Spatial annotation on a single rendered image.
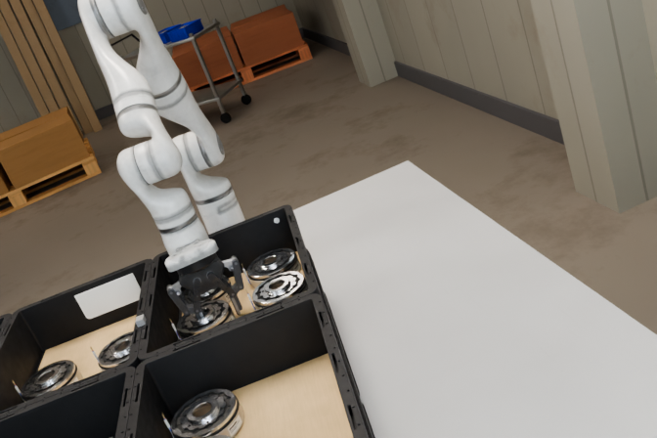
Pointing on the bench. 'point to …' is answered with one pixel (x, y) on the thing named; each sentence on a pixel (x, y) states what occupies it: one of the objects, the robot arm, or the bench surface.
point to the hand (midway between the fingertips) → (220, 313)
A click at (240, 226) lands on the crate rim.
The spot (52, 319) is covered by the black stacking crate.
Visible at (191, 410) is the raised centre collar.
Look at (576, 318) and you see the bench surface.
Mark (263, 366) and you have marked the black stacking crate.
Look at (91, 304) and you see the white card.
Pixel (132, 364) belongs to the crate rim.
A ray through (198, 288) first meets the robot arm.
